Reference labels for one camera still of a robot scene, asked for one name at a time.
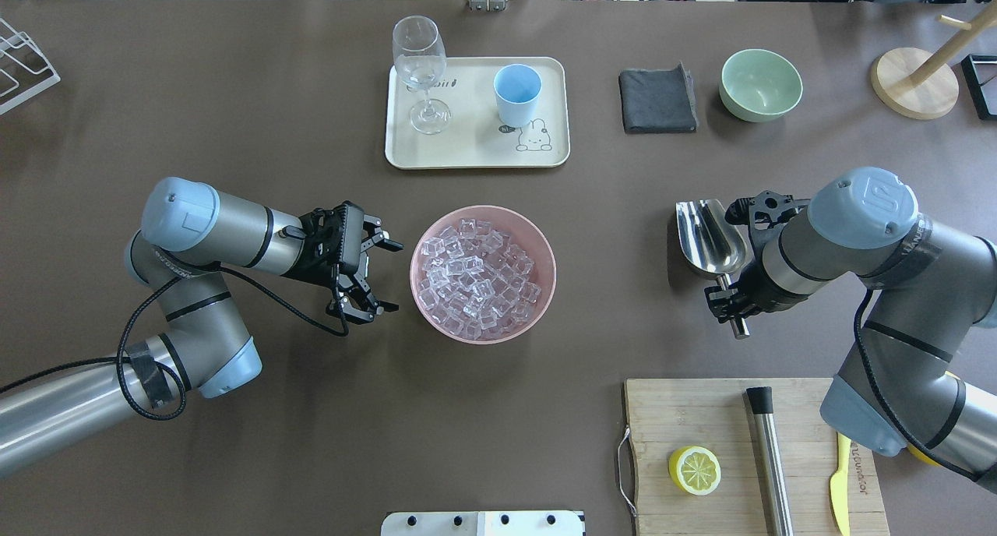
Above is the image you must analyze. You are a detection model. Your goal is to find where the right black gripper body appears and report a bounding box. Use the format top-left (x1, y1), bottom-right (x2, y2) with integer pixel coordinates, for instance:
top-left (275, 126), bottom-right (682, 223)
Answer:
top-left (705, 191), bottom-right (811, 323)

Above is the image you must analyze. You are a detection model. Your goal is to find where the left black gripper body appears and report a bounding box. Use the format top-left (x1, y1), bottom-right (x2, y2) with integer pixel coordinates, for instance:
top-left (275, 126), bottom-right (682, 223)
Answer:
top-left (282, 202), bottom-right (366, 290)

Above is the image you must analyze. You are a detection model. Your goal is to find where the steel ice scoop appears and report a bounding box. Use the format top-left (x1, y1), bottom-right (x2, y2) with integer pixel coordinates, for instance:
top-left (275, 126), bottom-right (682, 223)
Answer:
top-left (675, 199), bottom-right (750, 290)

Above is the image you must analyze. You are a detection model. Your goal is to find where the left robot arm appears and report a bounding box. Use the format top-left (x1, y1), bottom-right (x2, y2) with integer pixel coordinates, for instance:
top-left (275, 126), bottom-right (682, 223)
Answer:
top-left (1, 177), bottom-right (403, 476)

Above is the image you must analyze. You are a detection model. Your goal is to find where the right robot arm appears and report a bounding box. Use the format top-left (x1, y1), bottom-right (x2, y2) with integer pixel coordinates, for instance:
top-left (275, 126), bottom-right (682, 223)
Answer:
top-left (706, 167), bottom-right (996, 492)

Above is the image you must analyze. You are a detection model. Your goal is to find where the clear ice cubes pile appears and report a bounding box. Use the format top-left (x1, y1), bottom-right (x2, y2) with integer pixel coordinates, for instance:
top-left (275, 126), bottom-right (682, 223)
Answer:
top-left (417, 219), bottom-right (543, 340)

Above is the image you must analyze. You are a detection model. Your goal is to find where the light blue cup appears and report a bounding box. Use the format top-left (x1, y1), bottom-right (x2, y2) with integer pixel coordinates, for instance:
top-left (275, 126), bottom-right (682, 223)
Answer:
top-left (494, 64), bottom-right (542, 128)

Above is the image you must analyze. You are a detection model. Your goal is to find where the pink bowl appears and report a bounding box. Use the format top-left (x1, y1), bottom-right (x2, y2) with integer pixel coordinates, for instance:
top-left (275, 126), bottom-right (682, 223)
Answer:
top-left (410, 205), bottom-right (557, 345)

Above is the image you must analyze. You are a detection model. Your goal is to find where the cream serving tray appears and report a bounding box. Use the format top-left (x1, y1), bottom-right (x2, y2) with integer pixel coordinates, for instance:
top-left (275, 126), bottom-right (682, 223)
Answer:
top-left (385, 57), bottom-right (571, 170)

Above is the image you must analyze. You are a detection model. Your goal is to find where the bamboo cutting board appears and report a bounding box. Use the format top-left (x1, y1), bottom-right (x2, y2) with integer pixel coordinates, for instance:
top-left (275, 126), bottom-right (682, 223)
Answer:
top-left (618, 378), bottom-right (890, 536)

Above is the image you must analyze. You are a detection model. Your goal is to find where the half lemon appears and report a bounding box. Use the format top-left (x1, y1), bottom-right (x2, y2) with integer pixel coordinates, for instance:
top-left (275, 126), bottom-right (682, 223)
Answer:
top-left (668, 445), bottom-right (722, 496)

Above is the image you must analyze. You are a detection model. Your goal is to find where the clear wine glass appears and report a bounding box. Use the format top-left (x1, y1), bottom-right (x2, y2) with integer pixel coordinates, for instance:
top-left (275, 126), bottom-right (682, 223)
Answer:
top-left (393, 16), bottom-right (451, 135)

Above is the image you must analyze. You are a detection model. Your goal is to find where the green bowl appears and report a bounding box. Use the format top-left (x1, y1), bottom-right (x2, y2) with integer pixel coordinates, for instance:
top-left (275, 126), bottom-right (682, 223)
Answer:
top-left (720, 48), bottom-right (802, 123)

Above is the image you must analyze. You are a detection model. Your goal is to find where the yellow plastic knife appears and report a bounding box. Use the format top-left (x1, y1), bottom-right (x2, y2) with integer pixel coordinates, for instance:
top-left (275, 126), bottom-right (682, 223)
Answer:
top-left (829, 432), bottom-right (851, 535)

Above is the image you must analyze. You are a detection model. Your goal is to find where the grey folded cloth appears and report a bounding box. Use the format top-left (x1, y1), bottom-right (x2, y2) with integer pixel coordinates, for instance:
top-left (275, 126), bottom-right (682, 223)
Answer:
top-left (618, 63), bottom-right (699, 134)

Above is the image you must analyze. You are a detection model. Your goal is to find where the whole yellow lemon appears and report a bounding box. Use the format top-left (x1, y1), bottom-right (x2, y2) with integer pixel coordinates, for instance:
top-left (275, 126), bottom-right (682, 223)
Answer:
top-left (907, 372), bottom-right (961, 467)

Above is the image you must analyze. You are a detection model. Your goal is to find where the wooden mug tree stand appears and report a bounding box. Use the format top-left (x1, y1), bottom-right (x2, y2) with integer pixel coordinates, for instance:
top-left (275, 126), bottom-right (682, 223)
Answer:
top-left (869, 1), bottom-right (996, 121)

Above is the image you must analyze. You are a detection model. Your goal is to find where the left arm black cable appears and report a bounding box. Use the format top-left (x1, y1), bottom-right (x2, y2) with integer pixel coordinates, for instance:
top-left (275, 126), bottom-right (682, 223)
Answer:
top-left (0, 263), bottom-right (350, 422)

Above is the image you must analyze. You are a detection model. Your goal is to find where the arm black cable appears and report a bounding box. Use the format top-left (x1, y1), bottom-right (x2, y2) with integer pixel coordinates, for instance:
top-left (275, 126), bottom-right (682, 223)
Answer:
top-left (0, 263), bottom-right (350, 422)
top-left (853, 287), bottom-right (982, 478)

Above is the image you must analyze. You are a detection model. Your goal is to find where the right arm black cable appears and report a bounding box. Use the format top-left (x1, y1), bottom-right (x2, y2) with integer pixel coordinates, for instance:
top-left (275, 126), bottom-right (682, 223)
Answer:
top-left (853, 287), bottom-right (982, 478)

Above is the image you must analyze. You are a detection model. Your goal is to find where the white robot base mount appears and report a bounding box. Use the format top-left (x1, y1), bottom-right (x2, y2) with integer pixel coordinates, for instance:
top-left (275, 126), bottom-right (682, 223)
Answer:
top-left (380, 509), bottom-right (587, 535)

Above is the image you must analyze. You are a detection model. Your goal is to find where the black frame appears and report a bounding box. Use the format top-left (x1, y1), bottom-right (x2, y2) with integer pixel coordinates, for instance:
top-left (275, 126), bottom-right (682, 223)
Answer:
top-left (960, 54), bottom-right (996, 121)

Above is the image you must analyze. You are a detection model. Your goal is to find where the white wire rack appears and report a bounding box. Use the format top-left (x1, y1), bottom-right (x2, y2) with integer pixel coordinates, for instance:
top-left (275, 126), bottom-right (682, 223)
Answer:
top-left (1, 19), bottom-right (62, 114)

